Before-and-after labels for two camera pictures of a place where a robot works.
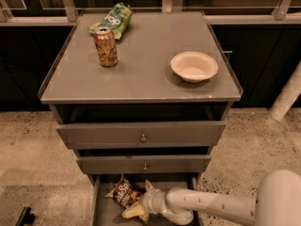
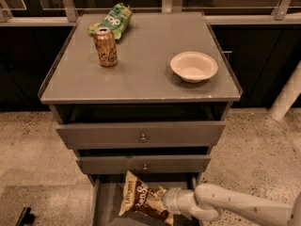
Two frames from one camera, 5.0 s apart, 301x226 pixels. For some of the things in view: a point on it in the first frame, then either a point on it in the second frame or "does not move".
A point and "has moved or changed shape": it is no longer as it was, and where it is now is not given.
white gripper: x=149 y=201 to x=171 y=200
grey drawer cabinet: x=140 y=96 does not move
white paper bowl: x=194 y=67 does not move
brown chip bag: x=126 y=192 has moved or changed shape
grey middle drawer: x=144 y=164 does not move
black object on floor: x=26 y=218 does not move
